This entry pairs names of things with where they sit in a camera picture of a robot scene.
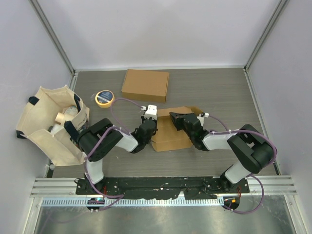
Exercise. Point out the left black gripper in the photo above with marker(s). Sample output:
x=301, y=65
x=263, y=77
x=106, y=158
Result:
x=143, y=118

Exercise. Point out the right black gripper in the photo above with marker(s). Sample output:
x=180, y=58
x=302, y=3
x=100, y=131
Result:
x=174, y=116

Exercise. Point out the large brown cardboard box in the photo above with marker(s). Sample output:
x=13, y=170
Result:
x=145, y=85

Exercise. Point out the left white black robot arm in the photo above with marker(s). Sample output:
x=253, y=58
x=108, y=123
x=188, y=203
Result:
x=99, y=139

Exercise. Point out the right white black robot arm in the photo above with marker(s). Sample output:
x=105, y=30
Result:
x=252, y=149

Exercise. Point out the yellow masking tape roll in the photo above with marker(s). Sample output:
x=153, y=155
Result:
x=104, y=99

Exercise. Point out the cardboard tube in bag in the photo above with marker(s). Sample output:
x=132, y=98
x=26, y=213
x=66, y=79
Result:
x=60, y=118

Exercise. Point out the beige canvas tote bag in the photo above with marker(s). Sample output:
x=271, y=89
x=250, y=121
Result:
x=39, y=115

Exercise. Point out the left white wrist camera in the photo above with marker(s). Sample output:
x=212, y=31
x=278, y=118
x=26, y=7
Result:
x=149, y=112

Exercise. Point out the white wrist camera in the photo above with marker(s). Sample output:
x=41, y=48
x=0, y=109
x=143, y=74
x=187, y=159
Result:
x=201, y=117
x=149, y=112

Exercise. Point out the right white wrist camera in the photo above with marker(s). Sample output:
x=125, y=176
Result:
x=201, y=117

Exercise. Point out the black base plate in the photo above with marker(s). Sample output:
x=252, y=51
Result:
x=161, y=188

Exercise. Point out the white slotted cable duct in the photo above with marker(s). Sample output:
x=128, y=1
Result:
x=101, y=202

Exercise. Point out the right aluminium frame post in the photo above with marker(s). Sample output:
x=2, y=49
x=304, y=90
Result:
x=268, y=29

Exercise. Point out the aluminium frame post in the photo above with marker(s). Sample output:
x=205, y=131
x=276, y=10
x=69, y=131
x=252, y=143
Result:
x=51, y=33
x=268, y=29

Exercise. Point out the left aluminium frame post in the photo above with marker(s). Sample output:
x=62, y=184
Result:
x=51, y=33

